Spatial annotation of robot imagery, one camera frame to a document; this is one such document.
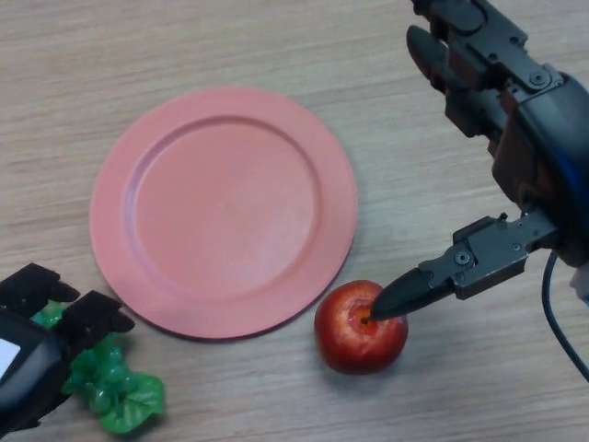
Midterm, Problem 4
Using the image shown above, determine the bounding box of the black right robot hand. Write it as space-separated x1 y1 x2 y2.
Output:
371 0 589 322

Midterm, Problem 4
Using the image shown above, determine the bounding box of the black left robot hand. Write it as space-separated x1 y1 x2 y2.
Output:
0 262 135 432

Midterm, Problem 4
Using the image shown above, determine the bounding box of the red apple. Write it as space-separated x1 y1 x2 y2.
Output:
314 279 410 375

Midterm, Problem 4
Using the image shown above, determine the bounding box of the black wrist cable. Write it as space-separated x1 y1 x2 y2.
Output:
542 250 589 377

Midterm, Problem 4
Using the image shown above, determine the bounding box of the pink round plate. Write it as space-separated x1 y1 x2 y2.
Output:
89 87 359 341

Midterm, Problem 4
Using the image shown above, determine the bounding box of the green grapes bunch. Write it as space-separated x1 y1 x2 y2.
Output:
29 298 166 434

